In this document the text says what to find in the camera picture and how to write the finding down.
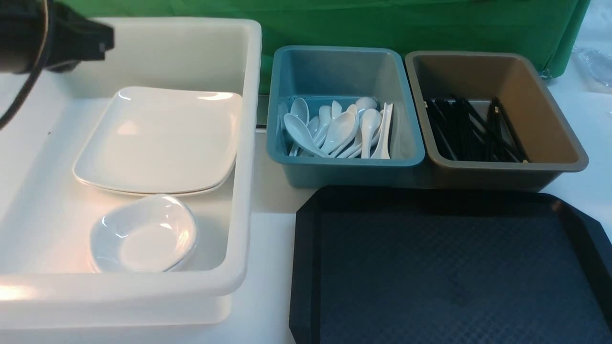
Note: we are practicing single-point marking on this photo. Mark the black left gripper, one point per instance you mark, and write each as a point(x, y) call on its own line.
point(74, 38)

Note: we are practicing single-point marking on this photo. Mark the large white rice plate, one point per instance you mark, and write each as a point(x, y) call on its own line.
point(162, 141)

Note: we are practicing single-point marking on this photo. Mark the white square bowl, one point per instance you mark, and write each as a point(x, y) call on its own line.
point(154, 234)

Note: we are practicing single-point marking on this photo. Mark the white soup spoon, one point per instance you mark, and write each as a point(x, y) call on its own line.
point(300, 109)
point(340, 131)
point(301, 135)
point(370, 122)

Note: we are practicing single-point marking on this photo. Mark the large white plastic tub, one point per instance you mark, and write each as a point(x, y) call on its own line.
point(47, 275)

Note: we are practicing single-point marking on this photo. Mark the blue plastic spoon bin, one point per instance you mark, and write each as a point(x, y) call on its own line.
point(323, 74)

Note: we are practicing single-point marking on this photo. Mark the black serving tray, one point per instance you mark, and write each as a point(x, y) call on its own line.
point(375, 265)

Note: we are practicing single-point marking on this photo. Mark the pile of black chopsticks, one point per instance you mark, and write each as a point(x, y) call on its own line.
point(461, 133)

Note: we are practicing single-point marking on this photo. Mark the brown plastic chopstick bin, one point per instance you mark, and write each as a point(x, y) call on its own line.
point(548, 139)

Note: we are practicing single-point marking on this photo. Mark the green cloth backdrop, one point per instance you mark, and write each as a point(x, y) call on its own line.
point(543, 31)

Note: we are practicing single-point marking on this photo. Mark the clear plastic bag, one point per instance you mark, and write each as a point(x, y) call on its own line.
point(595, 68)

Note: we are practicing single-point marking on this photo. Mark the white soup spoon upright handle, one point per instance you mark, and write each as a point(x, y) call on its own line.
point(382, 149)

